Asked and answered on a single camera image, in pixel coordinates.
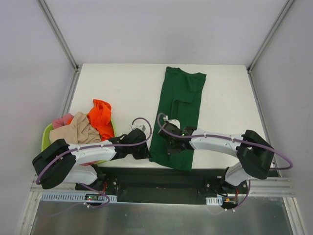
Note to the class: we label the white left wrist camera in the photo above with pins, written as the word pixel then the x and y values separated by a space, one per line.
pixel 139 127

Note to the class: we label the lime green plastic basket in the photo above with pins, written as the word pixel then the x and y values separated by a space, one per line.
pixel 110 133

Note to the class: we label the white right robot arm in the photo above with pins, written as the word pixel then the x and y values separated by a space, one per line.
pixel 251 150

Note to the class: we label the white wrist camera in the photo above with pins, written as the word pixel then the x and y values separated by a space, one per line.
pixel 172 121
pixel 139 127

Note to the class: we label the aluminium front rail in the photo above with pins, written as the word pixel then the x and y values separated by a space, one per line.
pixel 271 187

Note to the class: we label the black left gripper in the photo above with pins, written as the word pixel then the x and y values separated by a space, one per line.
pixel 141 149

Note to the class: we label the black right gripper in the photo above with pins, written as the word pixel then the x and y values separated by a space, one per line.
pixel 171 143

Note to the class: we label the beige t-shirt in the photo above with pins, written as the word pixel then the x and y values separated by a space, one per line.
pixel 79 131

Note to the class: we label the right white cable duct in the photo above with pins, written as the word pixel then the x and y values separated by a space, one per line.
pixel 214 201

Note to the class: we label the left aluminium frame post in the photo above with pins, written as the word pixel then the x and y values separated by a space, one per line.
pixel 57 33

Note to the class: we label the right aluminium frame post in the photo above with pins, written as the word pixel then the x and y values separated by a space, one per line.
pixel 271 33

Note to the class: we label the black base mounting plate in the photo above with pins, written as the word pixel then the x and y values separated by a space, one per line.
pixel 158 185

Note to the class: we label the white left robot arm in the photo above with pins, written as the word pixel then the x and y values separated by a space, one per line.
pixel 62 162

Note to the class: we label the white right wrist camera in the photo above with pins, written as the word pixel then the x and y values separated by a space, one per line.
pixel 172 121

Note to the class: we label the aluminium frame post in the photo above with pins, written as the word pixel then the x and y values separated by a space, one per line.
pixel 57 33
pixel 271 33

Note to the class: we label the left white cable duct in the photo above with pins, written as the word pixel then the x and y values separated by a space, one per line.
pixel 77 197

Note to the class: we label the pink t-shirt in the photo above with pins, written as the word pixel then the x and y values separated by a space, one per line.
pixel 62 121

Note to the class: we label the white cable duct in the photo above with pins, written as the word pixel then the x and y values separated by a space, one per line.
pixel 77 197
pixel 214 201

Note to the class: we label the dark green t-shirt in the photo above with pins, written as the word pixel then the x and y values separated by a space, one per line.
pixel 180 99

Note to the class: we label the orange t-shirt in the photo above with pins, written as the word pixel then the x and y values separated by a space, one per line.
pixel 99 116

